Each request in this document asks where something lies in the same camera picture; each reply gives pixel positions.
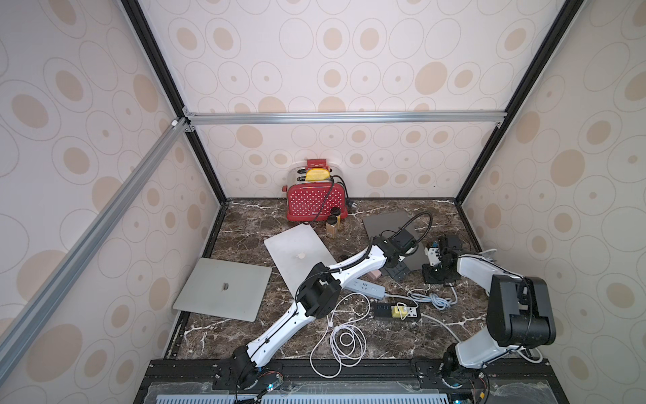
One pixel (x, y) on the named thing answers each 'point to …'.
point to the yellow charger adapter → (397, 313)
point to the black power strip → (383, 310)
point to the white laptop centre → (296, 252)
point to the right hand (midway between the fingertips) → (427, 277)
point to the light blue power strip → (367, 288)
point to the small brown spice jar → (331, 225)
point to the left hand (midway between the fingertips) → (398, 263)
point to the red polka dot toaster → (314, 188)
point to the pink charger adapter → (373, 274)
